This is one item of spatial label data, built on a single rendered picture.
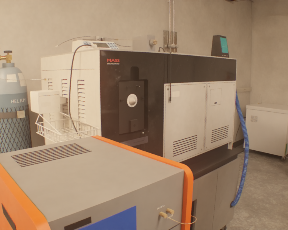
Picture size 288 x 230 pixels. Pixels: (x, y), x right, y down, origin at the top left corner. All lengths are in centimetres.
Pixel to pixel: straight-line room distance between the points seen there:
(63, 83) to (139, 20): 157
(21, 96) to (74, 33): 85
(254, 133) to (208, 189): 268
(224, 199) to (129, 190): 161
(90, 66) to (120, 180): 71
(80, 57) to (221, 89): 102
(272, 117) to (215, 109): 249
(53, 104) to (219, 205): 137
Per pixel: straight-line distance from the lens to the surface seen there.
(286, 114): 413
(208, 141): 178
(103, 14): 255
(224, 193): 203
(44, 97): 132
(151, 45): 165
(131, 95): 123
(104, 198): 48
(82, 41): 151
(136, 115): 126
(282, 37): 486
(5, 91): 175
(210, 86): 171
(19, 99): 177
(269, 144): 430
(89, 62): 117
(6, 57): 184
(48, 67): 160
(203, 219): 189
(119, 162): 64
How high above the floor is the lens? 135
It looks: 10 degrees down
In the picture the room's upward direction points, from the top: straight up
